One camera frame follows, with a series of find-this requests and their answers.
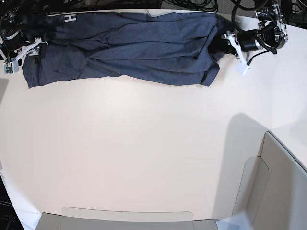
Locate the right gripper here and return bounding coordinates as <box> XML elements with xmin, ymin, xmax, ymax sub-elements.
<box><xmin>14</xmin><ymin>37</ymin><xmax>48</xmax><ymax>66</ymax></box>

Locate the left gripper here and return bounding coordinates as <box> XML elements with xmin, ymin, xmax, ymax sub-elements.
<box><xmin>222</xmin><ymin>31</ymin><xmax>263</xmax><ymax>54</ymax></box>

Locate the dark blue t-shirt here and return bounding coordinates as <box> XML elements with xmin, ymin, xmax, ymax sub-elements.
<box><xmin>22</xmin><ymin>12</ymin><xmax>233</xmax><ymax>87</ymax></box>

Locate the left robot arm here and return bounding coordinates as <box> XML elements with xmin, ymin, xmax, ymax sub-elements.
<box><xmin>218</xmin><ymin>0</ymin><xmax>288</xmax><ymax>56</ymax></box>

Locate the grey chair right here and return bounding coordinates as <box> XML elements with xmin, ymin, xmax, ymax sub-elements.
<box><xmin>229</xmin><ymin>132</ymin><xmax>307</xmax><ymax>230</ymax></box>

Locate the grey chair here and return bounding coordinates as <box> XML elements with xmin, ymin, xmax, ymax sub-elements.
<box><xmin>36</xmin><ymin>207</ymin><xmax>218</xmax><ymax>230</ymax></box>
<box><xmin>229</xmin><ymin>132</ymin><xmax>307</xmax><ymax>230</ymax></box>

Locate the grey chair bottom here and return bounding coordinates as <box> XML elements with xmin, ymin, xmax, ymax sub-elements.
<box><xmin>36</xmin><ymin>207</ymin><xmax>218</xmax><ymax>230</ymax></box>

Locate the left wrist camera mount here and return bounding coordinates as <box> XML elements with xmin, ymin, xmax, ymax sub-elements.
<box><xmin>222</xmin><ymin>31</ymin><xmax>250</xmax><ymax>75</ymax></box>

